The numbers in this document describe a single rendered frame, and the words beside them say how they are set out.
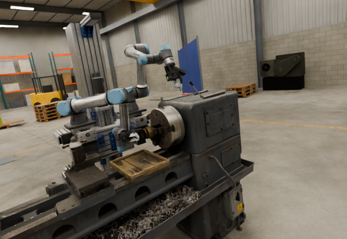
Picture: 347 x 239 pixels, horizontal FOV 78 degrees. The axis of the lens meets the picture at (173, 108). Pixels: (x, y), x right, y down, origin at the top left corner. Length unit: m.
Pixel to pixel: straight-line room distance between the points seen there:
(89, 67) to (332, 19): 10.18
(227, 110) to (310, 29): 9.63
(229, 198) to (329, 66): 9.63
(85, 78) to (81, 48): 0.27
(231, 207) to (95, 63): 1.79
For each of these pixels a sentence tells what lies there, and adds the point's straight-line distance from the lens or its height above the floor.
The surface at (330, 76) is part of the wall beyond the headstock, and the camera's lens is 11.16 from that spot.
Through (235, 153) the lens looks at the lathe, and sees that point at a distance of 2.01.
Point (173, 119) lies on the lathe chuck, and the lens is 1.54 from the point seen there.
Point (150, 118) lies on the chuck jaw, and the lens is 1.64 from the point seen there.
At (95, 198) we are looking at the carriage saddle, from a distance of 1.29.
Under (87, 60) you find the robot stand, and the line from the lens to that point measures 2.20.
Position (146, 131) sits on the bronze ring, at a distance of 1.54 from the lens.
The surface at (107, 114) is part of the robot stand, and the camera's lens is 2.16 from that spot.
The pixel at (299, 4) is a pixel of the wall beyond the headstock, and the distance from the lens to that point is 11.53.
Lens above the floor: 1.51
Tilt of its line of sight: 11 degrees down
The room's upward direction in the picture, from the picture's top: 8 degrees counter-clockwise
